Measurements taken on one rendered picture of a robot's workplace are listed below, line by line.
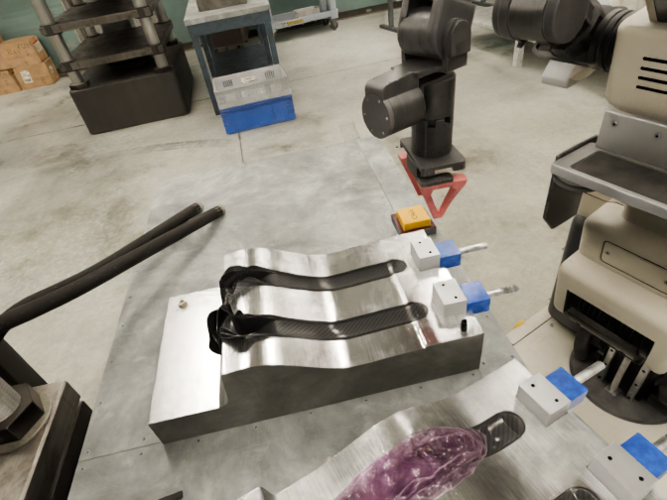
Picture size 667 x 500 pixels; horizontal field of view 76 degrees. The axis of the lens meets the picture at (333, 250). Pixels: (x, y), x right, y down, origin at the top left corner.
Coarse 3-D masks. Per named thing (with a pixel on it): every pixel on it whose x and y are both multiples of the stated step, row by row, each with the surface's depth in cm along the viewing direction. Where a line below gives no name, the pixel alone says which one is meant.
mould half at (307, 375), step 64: (256, 256) 75; (320, 256) 80; (384, 256) 77; (192, 320) 75; (320, 320) 67; (448, 320) 64; (192, 384) 65; (256, 384) 59; (320, 384) 62; (384, 384) 65
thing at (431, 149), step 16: (416, 128) 58; (432, 128) 57; (448, 128) 57; (400, 144) 66; (416, 144) 60; (432, 144) 58; (448, 144) 59; (416, 160) 60; (432, 160) 59; (448, 160) 59; (464, 160) 58
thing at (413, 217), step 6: (396, 210) 97; (402, 210) 96; (408, 210) 96; (414, 210) 96; (420, 210) 95; (402, 216) 94; (408, 216) 94; (414, 216) 94; (420, 216) 94; (426, 216) 93; (402, 222) 93; (408, 222) 93; (414, 222) 92; (420, 222) 93; (426, 222) 93; (408, 228) 93; (414, 228) 93
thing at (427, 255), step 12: (420, 240) 75; (420, 252) 73; (432, 252) 72; (444, 252) 74; (456, 252) 73; (468, 252) 75; (420, 264) 72; (432, 264) 73; (444, 264) 74; (456, 264) 74
